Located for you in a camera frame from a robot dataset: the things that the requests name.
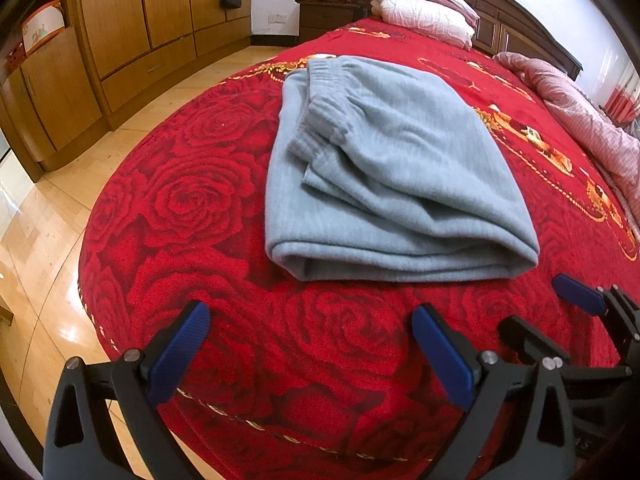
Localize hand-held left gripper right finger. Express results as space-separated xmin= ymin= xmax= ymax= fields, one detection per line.
xmin=411 ymin=304 xmax=578 ymax=480

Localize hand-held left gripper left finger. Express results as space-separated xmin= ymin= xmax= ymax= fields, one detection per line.
xmin=42 ymin=301 xmax=212 ymax=480

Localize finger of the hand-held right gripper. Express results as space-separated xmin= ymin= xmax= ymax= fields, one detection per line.
xmin=498 ymin=314 xmax=635 ymax=386
xmin=552 ymin=274 xmax=640 ymax=356

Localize grey pants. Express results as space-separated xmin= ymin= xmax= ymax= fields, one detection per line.
xmin=264 ymin=56 xmax=541 ymax=283

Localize red floral printed blanket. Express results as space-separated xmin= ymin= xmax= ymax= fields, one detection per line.
xmin=77 ymin=17 xmax=640 ymax=480

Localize pink checked quilt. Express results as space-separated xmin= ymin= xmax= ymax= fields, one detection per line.
xmin=492 ymin=51 xmax=640 ymax=201

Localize red curtain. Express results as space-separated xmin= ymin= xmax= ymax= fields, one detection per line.
xmin=602 ymin=82 xmax=640 ymax=126

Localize window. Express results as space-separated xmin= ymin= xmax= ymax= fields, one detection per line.
xmin=617 ymin=45 xmax=640 ymax=96

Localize dark wooden headboard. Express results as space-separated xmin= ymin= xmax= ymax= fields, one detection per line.
xmin=351 ymin=0 xmax=585 ymax=81

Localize white pillow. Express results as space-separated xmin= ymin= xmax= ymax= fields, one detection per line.
xmin=372 ymin=0 xmax=475 ymax=51

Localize wooden wardrobe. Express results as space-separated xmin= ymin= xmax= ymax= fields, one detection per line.
xmin=0 ymin=0 xmax=253 ymax=183

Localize pale printed board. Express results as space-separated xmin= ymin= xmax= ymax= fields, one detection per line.
xmin=22 ymin=4 xmax=67 ymax=53

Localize dark wooden nightstand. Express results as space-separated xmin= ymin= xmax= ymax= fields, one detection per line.
xmin=294 ymin=0 xmax=371 ymax=43

